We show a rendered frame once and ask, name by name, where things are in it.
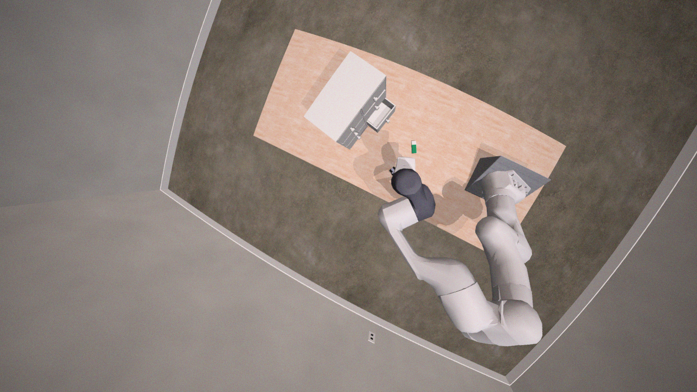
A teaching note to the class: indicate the grey chest of drawers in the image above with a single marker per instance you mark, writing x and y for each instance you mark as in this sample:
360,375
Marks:
344,95

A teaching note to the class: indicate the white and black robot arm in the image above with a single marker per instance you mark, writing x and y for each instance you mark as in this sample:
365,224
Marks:
511,322

